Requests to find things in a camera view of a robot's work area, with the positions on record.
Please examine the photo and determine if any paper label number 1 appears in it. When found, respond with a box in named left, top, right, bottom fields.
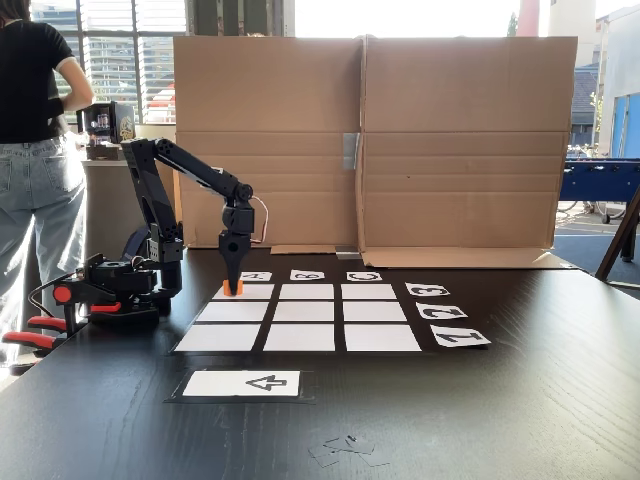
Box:
left=429, top=324, right=493, bottom=348

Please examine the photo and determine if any white paper grid square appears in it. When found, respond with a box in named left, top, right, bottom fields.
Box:
left=344, top=324, right=423, bottom=353
left=195, top=301, right=270, bottom=323
left=173, top=324, right=262, bottom=353
left=212, top=283, right=275, bottom=301
left=342, top=301, right=409, bottom=323
left=278, top=283, right=335, bottom=301
left=272, top=301, right=335, bottom=323
left=263, top=324, right=336, bottom=353
left=341, top=283, right=398, bottom=301

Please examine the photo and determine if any black power cable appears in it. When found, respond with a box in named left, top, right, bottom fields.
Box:
left=28, top=272, right=81, bottom=320

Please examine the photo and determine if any dark wooden stand leg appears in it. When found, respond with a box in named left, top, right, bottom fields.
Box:
left=594, top=184, right=640, bottom=301

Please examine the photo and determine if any brown cardboard screen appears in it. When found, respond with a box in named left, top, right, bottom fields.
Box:
left=172, top=34, right=579, bottom=271

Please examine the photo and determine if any white arrow paper sheet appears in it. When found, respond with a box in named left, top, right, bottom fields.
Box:
left=182, top=370, right=301, bottom=399

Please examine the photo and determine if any person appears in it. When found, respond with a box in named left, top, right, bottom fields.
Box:
left=0, top=0, right=96, bottom=369

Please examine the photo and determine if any blue foosball table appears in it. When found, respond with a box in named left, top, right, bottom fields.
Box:
left=559, top=157, right=640, bottom=225

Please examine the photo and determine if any paper label number 2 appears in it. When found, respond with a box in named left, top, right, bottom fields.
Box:
left=415, top=301, right=469, bottom=320

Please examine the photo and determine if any red white servo cable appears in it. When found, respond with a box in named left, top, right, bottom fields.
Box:
left=249, top=195, right=272, bottom=245

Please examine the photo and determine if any paper label number 3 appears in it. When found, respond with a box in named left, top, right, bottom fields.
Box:
left=404, top=282, right=451, bottom=298

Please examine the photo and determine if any black red bar clamp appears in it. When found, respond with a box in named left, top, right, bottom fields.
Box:
left=0, top=329, right=59, bottom=376
left=27, top=284, right=121, bottom=337

